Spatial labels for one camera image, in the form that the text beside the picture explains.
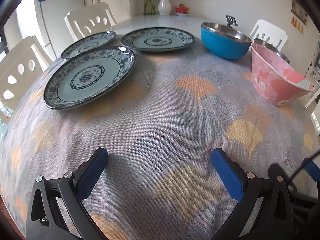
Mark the fan pattern tablecloth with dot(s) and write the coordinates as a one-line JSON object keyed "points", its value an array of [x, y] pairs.
{"points": [[159, 127]]}

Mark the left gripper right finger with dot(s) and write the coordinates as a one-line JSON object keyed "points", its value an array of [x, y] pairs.
{"points": [[274, 219]]}

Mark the white chair near left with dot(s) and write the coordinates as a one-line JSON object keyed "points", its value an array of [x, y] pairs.
{"points": [[20, 68]]}

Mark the red lidded pot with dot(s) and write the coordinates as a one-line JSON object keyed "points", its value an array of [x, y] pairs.
{"points": [[181, 9]]}

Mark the white chair far left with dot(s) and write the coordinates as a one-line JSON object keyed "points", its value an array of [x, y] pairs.
{"points": [[89, 20]]}

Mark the white chair far right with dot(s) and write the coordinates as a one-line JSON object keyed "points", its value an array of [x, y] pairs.
{"points": [[269, 33]]}

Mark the white chair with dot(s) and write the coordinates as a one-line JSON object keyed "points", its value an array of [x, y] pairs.
{"points": [[89, 20], [20, 68], [269, 33]]}

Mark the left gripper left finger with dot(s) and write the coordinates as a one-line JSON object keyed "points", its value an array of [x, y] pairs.
{"points": [[44, 218]]}

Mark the framed picture lower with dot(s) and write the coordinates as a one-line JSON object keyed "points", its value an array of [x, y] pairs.
{"points": [[299, 11]]}

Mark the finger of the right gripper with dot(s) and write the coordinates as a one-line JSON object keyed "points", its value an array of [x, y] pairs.
{"points": [[312, 169]]}

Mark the magenta steel bowl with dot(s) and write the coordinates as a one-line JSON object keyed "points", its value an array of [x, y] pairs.
{"points": [[272, 48]]}

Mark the pink cartoon bowl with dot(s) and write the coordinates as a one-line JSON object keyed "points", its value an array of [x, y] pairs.
{"points": [[274, 79]]}

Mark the black phone stand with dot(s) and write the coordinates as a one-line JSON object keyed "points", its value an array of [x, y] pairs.
{"points": [[231, 21]]}

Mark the blue steel bowl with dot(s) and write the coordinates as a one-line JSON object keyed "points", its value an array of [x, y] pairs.
{"points": [[224, 41]]}

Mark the blue floral plate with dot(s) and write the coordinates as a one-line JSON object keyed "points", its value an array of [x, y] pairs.
{"points": [[88, 76]]}

